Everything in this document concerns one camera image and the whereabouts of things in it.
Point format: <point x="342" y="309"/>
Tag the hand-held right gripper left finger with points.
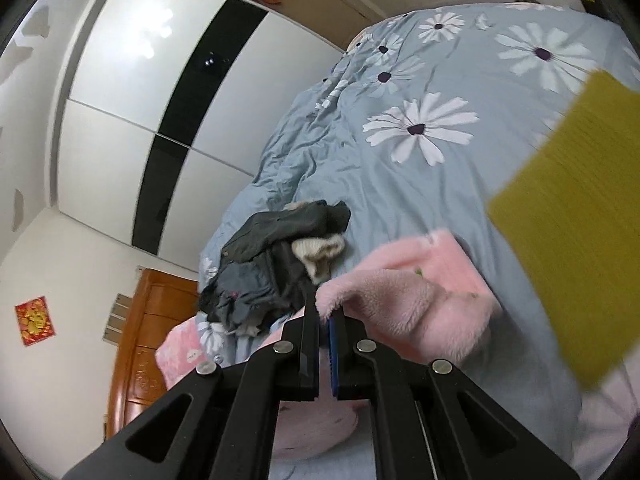
<point x="309" y="360"/>

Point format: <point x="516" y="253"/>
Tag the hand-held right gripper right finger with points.
<point x="334" y="355"/>

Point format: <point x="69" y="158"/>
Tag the pink fleece garment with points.
<point x="405" y="295"/>

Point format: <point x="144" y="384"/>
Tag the dark grey clothes pile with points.
<point x="265" y="265"/>

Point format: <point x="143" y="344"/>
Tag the cream knit garment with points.
<point x="320" y="255"/>

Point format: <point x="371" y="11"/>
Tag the pink pillow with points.
<point x="177" y="355"/>

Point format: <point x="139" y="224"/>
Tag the wooden bed footboard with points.
<point x="140" y="340"/>

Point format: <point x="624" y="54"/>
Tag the blue daisy print duvet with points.
<point x="400" y="150"/>

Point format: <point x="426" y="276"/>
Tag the yellow knit garment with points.
<point x="575" y="220"/>

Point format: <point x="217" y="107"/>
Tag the white and black wardrobe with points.
<point x="165" y="110"/>

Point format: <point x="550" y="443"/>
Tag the red paper wall decoration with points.
<point x="34" y="321"/>

